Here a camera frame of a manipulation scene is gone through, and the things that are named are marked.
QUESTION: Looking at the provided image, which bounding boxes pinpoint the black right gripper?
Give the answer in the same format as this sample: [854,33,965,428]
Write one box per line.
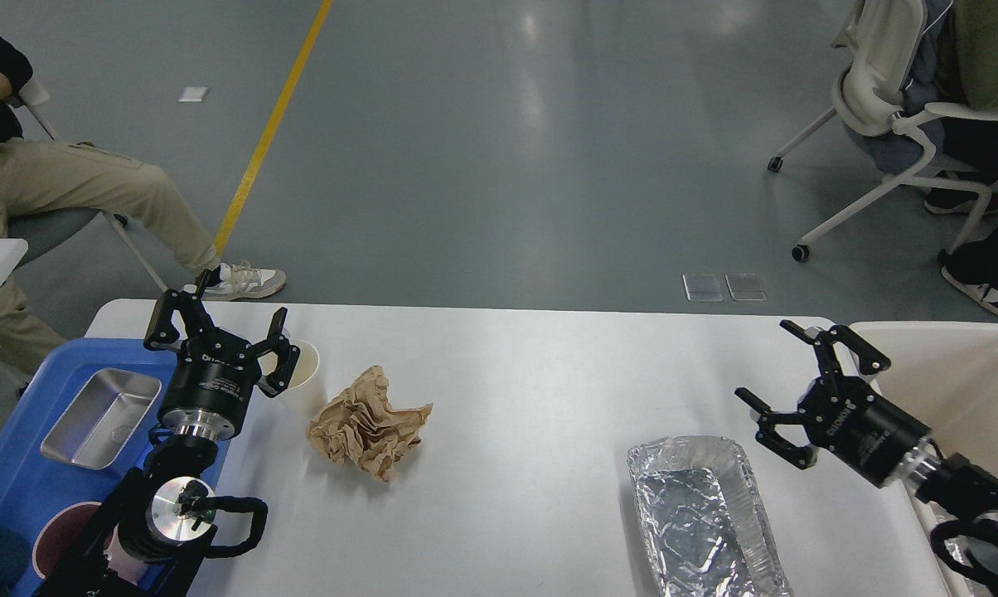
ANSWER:
[734,319,933,488]

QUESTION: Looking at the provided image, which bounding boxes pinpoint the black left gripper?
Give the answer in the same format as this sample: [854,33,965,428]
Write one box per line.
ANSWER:
[143,269,301,439]

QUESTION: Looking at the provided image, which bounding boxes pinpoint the white paper cup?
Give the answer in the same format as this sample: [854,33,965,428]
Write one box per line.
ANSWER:
[270,337,327,424]

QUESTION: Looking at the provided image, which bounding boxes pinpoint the stainless steel rectangular tray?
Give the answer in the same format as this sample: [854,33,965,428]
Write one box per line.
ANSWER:
[38,367,162,471]

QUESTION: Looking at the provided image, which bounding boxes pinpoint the brown paper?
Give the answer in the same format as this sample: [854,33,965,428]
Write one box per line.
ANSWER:
[305,364,434,483]

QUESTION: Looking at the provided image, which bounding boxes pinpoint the aluminium foil tray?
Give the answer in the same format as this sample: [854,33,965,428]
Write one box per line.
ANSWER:
[627,435,794,596]

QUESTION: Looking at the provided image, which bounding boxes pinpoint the pink mug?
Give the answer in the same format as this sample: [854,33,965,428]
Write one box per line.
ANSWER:
[32,502,146,596]

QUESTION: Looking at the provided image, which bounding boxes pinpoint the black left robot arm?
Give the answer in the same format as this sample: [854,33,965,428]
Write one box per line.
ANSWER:
[34,274,301,596]

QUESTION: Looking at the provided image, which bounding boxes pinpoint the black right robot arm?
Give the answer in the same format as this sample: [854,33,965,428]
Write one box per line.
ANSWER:
[735,320,998,596]

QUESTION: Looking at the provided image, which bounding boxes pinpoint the white plastic bin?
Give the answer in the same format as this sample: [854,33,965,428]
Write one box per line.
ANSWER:
[843,321,998,597]

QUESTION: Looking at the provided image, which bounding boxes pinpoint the crumpled foil in bin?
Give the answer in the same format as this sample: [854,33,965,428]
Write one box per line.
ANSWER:
[928,519,991,596]

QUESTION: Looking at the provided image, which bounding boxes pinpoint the grey office chair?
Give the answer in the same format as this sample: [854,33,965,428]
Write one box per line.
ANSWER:
[7,79,168,291]

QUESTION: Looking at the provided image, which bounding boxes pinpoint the blue plastic tray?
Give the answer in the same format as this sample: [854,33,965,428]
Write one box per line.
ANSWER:
[0,337,254,597]

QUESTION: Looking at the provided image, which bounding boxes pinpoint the person in black shirt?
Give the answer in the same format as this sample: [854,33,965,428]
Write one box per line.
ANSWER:
[0,15,288,374]

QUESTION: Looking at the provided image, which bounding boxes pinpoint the white office chair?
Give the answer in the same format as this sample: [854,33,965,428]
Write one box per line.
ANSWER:
[768,1,998,262]

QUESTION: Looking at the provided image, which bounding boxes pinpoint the seated person olive jacket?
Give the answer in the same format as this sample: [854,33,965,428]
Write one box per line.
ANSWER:
[936,1,998,316]

